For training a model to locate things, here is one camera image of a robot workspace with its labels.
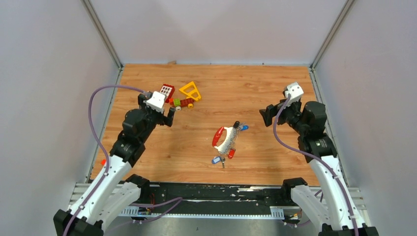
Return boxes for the metal keyring holder red handle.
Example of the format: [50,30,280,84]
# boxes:
[211,121,249,159]

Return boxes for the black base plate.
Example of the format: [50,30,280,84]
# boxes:
[135,182,300,215]

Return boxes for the green toy brick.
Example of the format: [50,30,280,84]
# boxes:
[173,99,181,107]

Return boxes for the purple cable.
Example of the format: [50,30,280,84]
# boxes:
[61,85,183,236]
[273,94,359,236]

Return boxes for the white slotted cable duct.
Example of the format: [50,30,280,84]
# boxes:
[118,206,285,220]

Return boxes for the yellow triangular toy frame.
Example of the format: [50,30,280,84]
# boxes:
[179,81,202,101]

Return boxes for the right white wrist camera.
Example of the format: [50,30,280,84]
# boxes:
[283,82,304,107]

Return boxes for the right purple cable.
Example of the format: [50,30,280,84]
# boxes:
[273,94,359,236]

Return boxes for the red window toy brick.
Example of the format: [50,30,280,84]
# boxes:
[159,84,175,103]

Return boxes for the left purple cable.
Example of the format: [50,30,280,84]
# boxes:
[61,85,183,236]

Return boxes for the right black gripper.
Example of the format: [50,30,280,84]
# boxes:
[259,96,307,135]

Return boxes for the red toy brick car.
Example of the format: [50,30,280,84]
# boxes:
[169,98,195,111]

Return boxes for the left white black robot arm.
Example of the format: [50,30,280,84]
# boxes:
[53,91,175,236]

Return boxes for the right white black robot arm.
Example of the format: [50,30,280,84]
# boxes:
[259,99,379,236]

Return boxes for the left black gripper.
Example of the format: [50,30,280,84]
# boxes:
[138,94,175,143]

